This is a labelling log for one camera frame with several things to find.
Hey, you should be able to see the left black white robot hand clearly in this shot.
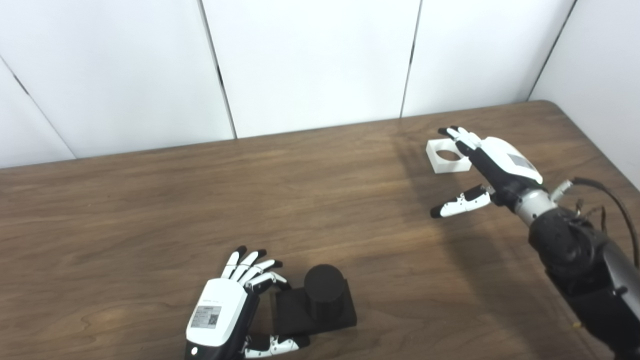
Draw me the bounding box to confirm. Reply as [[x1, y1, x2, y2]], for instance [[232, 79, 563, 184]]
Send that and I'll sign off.
[[184, 245, 311, 360]]

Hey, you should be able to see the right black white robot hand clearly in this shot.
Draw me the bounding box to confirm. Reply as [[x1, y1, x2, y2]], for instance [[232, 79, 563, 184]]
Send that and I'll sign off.
[[430, 126, 545, 219]]

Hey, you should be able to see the white square piece with hole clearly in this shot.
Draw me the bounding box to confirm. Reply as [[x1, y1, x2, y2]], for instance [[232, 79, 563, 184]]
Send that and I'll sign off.
[[426, 138, 473, 174]]

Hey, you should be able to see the black peg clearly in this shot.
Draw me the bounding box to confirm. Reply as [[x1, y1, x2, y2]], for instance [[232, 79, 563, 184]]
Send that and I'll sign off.
[[272, 264, 358, 336]]

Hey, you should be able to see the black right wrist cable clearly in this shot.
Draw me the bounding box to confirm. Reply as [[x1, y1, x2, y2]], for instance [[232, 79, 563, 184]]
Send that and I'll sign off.
[[550, 177, 640, 271]]

